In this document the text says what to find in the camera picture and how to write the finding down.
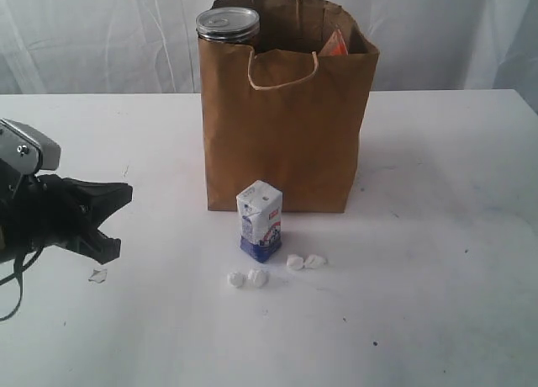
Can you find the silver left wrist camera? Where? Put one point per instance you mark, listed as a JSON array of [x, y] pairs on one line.
[[27, 150]]

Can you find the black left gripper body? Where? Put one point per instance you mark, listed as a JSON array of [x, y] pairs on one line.
[[42, 211]]

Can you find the small white blue milk carton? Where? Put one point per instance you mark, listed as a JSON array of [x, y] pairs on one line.
[[260, 210]]

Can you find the brown paper shopping bag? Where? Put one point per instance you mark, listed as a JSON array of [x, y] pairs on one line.
[[280, 113]]

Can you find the small torn tape scrap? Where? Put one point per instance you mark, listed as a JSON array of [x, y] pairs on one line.
[[98, 276]]

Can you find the brown pouch with orange label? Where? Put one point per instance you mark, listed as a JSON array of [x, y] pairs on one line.
[[335, 45]]

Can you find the dark can with pull-tab lid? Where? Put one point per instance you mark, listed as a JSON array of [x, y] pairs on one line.
[[229, 25]]

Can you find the white backdrop curtain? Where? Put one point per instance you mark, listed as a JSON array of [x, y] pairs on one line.
[[150, 46]]

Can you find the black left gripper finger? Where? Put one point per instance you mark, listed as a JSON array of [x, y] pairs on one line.
[[95, 245], [101, 195]]

